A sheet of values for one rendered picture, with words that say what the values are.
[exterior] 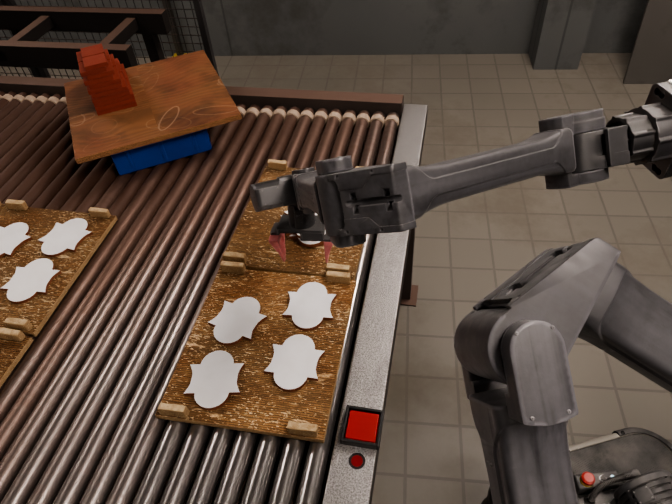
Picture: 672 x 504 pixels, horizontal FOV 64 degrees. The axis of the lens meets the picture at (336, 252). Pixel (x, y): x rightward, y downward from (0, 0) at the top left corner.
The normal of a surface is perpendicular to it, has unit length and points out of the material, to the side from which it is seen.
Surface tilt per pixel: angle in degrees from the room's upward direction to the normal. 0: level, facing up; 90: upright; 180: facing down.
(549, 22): 90
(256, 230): 0
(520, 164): 57
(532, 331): 38
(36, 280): 0
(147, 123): 0
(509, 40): 90
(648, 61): 83
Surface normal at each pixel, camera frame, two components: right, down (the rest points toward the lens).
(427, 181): 0.52, 0.07
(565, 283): 0.11, -0.11
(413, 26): -0.11, 0.72
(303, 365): -0.06, -0.69
